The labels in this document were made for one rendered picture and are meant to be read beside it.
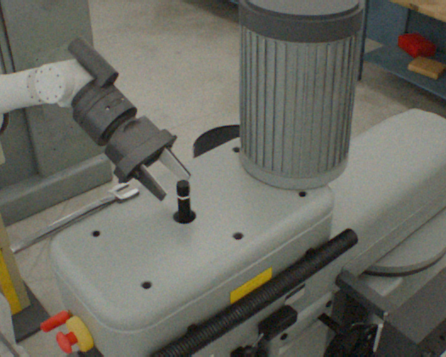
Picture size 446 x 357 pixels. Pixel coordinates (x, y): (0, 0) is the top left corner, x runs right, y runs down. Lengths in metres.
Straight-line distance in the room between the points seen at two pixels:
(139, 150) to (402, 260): 0.72
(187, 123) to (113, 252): 3.80
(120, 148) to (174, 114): 3.90
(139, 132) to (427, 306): 0.59
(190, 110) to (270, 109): 3.91
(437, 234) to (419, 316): 0.45
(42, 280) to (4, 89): 2.59
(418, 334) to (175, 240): 0.45
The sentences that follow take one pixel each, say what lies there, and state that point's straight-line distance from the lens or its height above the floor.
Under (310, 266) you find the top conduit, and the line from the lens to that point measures 1.06.
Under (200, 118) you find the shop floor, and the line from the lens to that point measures 4.79.
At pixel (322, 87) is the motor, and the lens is 0.97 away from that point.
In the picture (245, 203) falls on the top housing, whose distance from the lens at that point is 1.04.
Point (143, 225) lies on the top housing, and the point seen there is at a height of 1.89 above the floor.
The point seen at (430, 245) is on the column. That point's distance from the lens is 1.50.
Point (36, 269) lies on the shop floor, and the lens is 3.72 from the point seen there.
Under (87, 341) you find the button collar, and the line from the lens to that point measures 1.02.
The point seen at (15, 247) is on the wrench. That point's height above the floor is 1.90.
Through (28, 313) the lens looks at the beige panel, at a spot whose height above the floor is 0.03.
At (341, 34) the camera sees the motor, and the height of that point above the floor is 2.18.
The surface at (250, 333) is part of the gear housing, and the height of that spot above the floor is 1.66.
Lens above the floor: 2.56
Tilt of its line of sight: 38 degrees down
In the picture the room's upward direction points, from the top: 1 degrees counter-clockwise
